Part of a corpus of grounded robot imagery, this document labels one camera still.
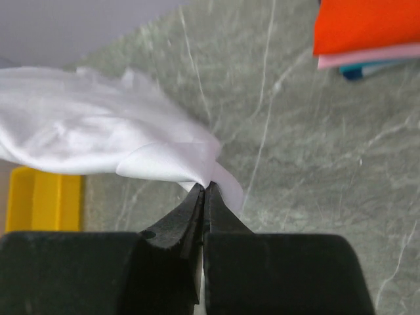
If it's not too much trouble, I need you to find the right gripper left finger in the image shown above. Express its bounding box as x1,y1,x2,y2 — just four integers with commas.
1,186,205,314

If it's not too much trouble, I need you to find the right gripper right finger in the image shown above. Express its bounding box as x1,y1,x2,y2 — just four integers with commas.
203,184,375,314

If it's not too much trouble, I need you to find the white t shirt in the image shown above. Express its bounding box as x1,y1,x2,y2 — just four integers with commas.
1,67,243,211

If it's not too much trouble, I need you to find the yellow plastic tray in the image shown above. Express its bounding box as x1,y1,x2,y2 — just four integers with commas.
5,167,84,233

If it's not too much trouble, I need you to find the folded pink t shirt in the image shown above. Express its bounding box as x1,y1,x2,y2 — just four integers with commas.
318,43,419,69

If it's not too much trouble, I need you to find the folded blue t shirt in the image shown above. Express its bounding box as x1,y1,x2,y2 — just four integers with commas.
339,65,379,81

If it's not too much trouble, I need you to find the folded orange t shirt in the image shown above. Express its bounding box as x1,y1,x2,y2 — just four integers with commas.
313,0,419,56

